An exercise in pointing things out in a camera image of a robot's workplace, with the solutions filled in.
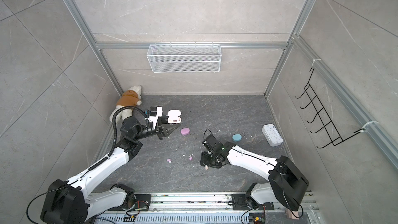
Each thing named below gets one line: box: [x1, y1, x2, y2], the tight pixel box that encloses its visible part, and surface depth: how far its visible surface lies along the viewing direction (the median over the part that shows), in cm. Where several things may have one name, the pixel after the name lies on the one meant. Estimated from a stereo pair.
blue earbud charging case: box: [231, 133, 243, 142], surface depth 97 cm
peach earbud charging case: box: [166, 109, 182, 124], surface depth 66 cm
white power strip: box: [261, 123, 284, 147], surface depth 95 cm
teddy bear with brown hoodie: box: [108, 85, 142, 123], surface depth 109 cm
